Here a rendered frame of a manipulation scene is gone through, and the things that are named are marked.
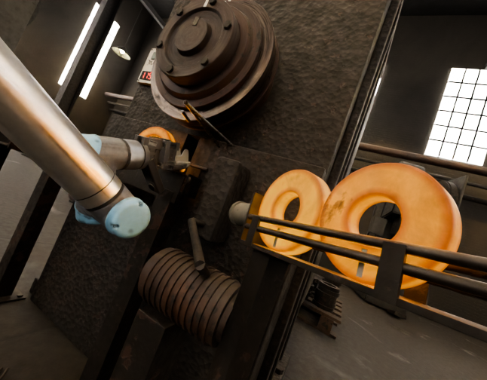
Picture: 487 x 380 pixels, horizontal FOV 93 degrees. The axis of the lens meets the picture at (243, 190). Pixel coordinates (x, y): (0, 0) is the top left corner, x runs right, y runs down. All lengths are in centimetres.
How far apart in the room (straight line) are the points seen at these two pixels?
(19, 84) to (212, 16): 61
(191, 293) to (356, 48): 87
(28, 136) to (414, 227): 48
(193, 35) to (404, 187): 71
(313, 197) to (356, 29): 73
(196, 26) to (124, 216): 62
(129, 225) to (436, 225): 44
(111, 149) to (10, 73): 23
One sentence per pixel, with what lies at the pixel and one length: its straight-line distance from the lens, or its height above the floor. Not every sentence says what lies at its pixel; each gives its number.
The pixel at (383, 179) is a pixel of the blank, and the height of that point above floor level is 78.
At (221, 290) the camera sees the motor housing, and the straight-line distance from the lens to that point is 48.
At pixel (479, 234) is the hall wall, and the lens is 731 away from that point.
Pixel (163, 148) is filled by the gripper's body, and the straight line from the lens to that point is 69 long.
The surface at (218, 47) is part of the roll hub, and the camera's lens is 78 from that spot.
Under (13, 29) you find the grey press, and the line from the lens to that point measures 342.
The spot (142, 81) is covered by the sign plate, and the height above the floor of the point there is 107.
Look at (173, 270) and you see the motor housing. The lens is 52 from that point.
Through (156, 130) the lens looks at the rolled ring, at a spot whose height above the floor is 83.
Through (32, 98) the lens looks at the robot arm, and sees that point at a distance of 42.
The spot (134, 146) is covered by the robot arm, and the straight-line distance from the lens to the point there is 62.
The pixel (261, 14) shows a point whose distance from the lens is 93.
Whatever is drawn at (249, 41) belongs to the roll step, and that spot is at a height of 116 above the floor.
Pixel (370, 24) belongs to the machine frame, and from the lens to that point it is 103.
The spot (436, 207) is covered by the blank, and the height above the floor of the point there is 75.
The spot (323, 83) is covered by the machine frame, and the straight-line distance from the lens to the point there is 90.
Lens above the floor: 67
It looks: 5 degrees up
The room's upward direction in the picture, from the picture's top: 21 degrees clockwise
